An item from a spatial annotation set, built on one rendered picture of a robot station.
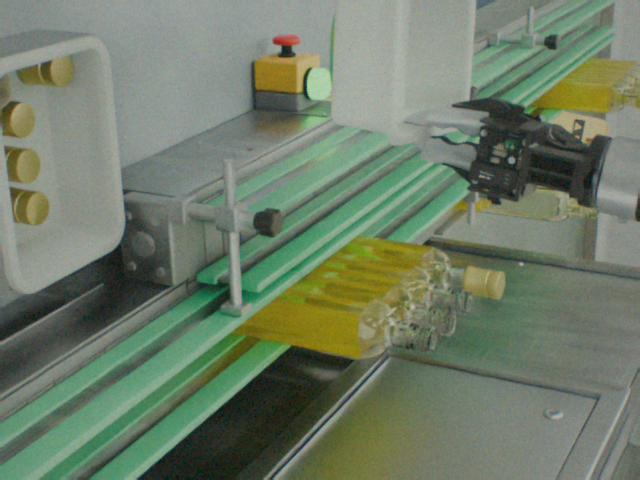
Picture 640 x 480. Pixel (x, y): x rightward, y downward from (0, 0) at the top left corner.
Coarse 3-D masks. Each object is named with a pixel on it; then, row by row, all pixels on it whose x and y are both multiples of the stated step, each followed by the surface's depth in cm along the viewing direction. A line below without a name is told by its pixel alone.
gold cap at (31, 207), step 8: (16, 192) 105; (24, 192) 104; (32, 192) 104; (40, 192) 105; (16, 200) 104; (24, 200) 104; (32, 200) 104; (40, 200) 105; (48, 200) 106; (16, 208) 104; (24, 208) 103; (32, 208) 104; (40, 208) 105; (48, 208) 106; (16, 216) 104; (24, 216) 104; (32, 216) 104; (40, 216) 105; (32, 224) 104; (40, 224) 105
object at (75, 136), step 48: (48, 48) 99; (96, 48) 105; (48, 96) 110; (96, 96) 108; (0, 144) 95; (48, 144) 111; (96, 144) 110; (0, 192) 96; (48, 192) 112; (96, 192) 112; (48, 240) 111; (96, 240) 112
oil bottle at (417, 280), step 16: (336, 256) 133; (352, 256) 133; (336, 272) 129; (352, 272) 128; (368, 272) 128; (384, 272) 128; (400, 272) 127; (416, 272) 128; (416, 288) 126; (416, 304) 126
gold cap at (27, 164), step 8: (8, 152) 102; (16, 152) 102; (24, 152) 102; (32, 152) 103; (8, 160) 102; (16, 160) 101; (24, 160) 102; (32, 160) 103; (8, 168) 102; (16, 168) 101; (24, 168) 102; (32, 168) 103; (8, 176) 102; (16, 176) 102; (24, 176) 102; (32, 176) 103
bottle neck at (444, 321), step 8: (416, 312) 121; (424, 312) 121; (432, 312) 121; (440, 312) 121; (448, 312) 120; (408, 320) 122; (416, 320) 121; (424, 320) 121; (432, 320) 120; (440, 320) 120; (448, 320) 120; (440, 328) 120; (448, 328) 120; (448, 336) 121
